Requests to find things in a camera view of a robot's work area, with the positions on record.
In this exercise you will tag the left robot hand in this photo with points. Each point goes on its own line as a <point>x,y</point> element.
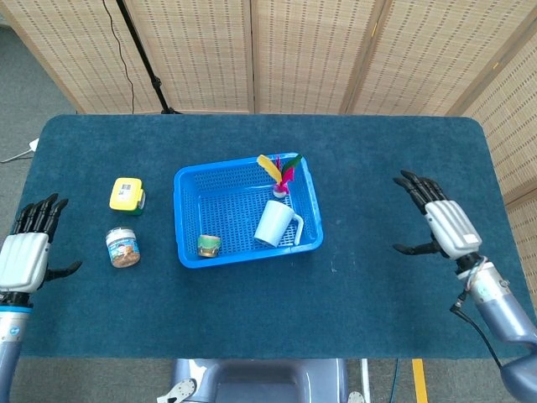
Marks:
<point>21,260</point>

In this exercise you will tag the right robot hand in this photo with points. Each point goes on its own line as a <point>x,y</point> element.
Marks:
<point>453,226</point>

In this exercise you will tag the clear jar blue white label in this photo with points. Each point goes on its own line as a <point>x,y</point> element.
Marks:
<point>122,249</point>

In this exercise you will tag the green box yellow lid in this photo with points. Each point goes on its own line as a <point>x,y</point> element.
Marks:
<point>123,193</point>

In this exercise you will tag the colourful feather shuttlecock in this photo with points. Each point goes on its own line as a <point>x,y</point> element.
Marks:
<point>281,191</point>

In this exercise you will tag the white plastic mug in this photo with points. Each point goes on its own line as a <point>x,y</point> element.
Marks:
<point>272,222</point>

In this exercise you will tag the small green lidded can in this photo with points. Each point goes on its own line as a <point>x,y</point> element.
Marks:
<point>209,245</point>

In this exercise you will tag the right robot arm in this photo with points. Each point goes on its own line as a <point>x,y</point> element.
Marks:
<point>499,310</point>

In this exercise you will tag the white power adapter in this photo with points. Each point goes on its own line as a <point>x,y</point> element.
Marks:
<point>33,144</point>

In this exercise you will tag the yellow floor tape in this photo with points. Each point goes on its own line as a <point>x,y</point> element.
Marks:
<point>419,382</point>

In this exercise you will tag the dark blue table cloth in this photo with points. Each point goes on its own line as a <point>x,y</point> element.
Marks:
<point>268,302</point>

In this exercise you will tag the blue plastic basket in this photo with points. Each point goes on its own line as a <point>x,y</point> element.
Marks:
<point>226,210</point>

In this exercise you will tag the black tripod stand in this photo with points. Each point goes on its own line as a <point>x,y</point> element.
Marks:
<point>144,63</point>

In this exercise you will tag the grey robot torso base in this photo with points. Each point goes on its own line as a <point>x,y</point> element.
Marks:
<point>260,378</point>

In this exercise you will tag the bamboo folding screen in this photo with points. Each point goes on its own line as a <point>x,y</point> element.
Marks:
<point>201,50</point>

